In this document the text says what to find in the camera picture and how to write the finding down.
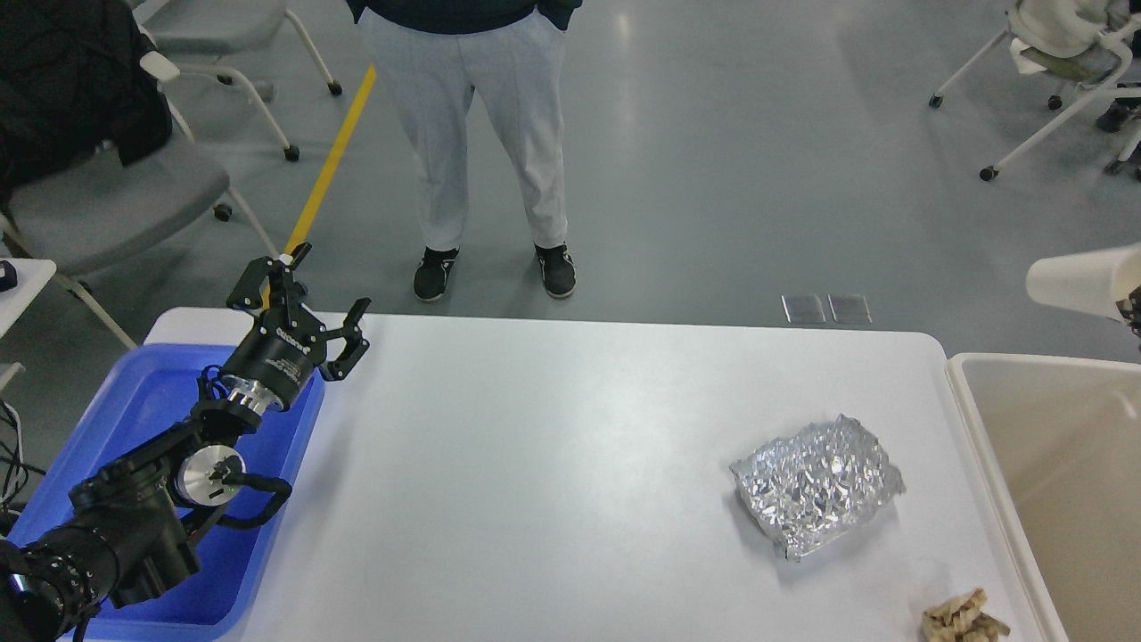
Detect beige plastic bin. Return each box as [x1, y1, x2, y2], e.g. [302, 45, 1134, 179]
[947, 353, 1140, 641]

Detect blue plastic bin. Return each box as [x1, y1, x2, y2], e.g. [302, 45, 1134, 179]
[7, 343, 327, 642]

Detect grey office chair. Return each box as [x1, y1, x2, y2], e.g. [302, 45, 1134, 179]
[3, 107, 278, 350]

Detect left floor socket plate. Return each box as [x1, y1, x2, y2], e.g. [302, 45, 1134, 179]
[780, 295, 827, 325]

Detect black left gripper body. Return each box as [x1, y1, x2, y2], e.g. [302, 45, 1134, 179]
[221, 309, 347, 415]

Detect white paper cup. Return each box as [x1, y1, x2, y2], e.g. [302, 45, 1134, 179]
[1023, 243, 1140, 324]

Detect floor socket plate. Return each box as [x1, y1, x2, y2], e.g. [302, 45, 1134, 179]
[780, 295, 827, 325]
[827, 295, 874, 325]

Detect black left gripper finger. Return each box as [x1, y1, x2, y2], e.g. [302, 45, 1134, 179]
[228, 243, 311, 312]
[319, 298, 372, 382]

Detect white chair with clothes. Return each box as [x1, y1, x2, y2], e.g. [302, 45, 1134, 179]
[928, 1, 1138, 182]

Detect white side table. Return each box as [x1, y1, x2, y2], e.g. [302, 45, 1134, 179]
[1, 257, 57, 338]

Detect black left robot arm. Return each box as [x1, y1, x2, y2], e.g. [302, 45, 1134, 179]
[3, 243, 370, 641]

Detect black cables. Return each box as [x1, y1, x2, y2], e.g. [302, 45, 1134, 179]
[0, 396, 47, 536]

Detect person in grey sweatpants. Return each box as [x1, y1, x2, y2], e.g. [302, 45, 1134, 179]
[346, 0, 584, 302]

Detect right floor socket plate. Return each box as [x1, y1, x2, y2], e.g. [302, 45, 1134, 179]
[827, 295, 874, 325]

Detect black jacket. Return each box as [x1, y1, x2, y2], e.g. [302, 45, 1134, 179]
[1, 1, 173, 195]

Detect white chair with grey seat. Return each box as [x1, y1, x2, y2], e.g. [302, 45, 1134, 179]
[127, 1, 342, 162]

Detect crumpled aluminium foil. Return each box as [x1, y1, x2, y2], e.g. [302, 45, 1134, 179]
[729, 415, 907, 562]

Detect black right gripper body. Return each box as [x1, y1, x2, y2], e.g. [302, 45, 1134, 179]
[1125, 287, 1141, 336]

